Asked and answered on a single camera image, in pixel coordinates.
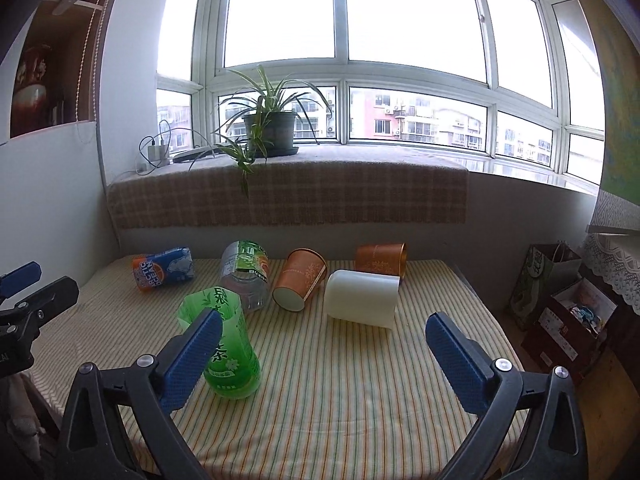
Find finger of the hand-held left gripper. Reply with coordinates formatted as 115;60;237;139
0;261;42;298
0;276;81;342

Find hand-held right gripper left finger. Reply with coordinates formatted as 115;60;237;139
55;308;224;480

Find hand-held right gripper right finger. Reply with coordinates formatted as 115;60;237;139
425;311;589;480

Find orange paper cup white rim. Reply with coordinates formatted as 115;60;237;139
271;248;328;314

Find green plastic bottle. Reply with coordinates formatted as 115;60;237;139
177;286;262;401

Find orange and blue drink can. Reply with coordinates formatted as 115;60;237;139
132;246;196;292

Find clear bottle with green label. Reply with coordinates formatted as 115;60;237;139
219;240;273;313

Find cardboard box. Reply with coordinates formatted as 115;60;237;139
520;277;621;386

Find green paper bag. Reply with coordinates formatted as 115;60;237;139
509;242;583;331

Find striped table cloth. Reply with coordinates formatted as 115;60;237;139
27;258;526;480

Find wooden cabinet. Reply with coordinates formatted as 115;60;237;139
575;280;640;480

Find red vase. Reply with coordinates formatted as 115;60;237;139
11;45;53;136

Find white lace cloth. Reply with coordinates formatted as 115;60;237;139
582;190;640;316

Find checked windowsill cloth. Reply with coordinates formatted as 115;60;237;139
106;144;470;229

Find plant pot saucer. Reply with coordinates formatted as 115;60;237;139
245;146;300;159

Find dark plant pot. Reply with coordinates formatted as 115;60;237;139
242;111;297;153

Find spider plant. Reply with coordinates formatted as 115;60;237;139
212;64;333;198

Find charger with cables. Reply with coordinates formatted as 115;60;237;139
136;120;173;176

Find brown wall shelf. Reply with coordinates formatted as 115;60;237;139
0;0;126;141

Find wall map poster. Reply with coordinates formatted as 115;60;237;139
565;0;640;206

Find white window frame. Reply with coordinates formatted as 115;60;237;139
156;0;606;196

